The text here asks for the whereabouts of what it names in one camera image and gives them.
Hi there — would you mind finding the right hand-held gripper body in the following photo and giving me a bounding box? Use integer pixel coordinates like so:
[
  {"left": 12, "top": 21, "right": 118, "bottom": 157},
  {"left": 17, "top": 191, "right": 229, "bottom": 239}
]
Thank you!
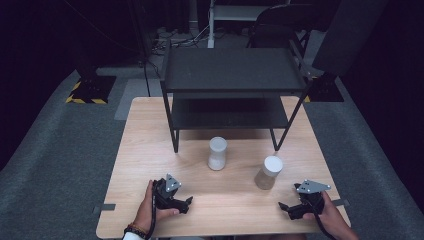
[{"left": 292, "top": 179, "right": 333, "bottom": 215}]

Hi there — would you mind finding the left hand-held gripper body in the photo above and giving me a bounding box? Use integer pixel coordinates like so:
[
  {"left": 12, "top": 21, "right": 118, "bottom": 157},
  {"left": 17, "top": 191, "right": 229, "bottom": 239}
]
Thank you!
[{"left": 152, "top": 172, "right": 184, "bottom": 212}]

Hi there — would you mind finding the jar of brown powder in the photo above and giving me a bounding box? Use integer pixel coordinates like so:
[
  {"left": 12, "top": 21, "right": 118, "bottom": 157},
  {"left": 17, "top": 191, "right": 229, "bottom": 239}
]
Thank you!
[{"left": 253, "top": 155, "right": 284, "bottom": 191}]

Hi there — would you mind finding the jar of white powder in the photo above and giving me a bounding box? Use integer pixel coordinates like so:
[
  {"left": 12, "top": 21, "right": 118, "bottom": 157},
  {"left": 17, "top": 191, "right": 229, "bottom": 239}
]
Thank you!
[{"left": 207, "top": 136, "right": 229, "bottom": 172}]

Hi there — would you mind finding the black two-tier metal shelf rack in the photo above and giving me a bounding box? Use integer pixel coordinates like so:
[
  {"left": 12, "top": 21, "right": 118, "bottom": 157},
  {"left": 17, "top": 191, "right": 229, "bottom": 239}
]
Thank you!
[{"left": 159, "top": 45, "right": 315, "bottom": 154}]

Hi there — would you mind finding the person's left hand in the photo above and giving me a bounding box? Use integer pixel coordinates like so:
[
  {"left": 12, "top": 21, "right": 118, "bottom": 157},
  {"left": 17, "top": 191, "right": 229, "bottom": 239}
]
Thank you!
[{"left": 132, "top": 179, "right": 181, "bottom": 234}]

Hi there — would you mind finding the person's right hand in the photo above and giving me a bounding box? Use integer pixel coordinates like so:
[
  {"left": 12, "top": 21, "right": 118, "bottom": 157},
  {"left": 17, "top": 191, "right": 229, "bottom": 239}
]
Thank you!
[{"left": 302, "top": 191, "right": 361, "bottom": 240}]

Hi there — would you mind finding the stand base with hazard tape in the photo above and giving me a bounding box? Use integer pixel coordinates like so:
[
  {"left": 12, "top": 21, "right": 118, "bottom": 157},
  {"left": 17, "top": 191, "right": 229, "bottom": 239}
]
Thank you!
[{"left": 65, "top": 74, "right": 118, "bottom": 105}]

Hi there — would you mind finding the dark tilted panel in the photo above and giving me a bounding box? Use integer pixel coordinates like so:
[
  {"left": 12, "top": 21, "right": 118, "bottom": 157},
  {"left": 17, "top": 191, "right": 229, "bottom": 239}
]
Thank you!
[{"left": 311, "top": 0, "right": 390, "bottom": 78}]

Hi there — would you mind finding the black chair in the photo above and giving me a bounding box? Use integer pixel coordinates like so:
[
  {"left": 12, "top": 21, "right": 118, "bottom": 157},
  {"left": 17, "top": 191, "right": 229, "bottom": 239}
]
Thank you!
[{"left": 245, "top": 3, "right": 316, "bottom": 52}]

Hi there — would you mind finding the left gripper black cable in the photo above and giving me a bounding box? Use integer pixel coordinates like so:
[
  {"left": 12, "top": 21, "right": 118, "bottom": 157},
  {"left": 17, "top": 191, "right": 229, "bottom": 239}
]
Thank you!
[{"left": 145, "top": 182, "right": 159, "bottom": 240}]

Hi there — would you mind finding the beaded bracelet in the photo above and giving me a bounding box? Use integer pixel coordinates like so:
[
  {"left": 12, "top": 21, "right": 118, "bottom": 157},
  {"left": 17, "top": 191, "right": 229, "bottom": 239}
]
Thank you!
[{"left": 123, "top": 222, "right": 150, "bottom": 240}]

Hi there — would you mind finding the bundle of floor cables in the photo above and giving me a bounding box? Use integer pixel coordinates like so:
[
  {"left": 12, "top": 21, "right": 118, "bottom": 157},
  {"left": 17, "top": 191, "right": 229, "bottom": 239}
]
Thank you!
[{"left": 150, "top": 25, "right": 218, "bottom": 57}]

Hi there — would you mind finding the white desk frame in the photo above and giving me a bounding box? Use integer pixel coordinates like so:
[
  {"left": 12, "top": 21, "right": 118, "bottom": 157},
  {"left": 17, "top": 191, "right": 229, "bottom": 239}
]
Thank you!
[{"left": 206, "top": 0, "right": 292, "bottom": 50}]

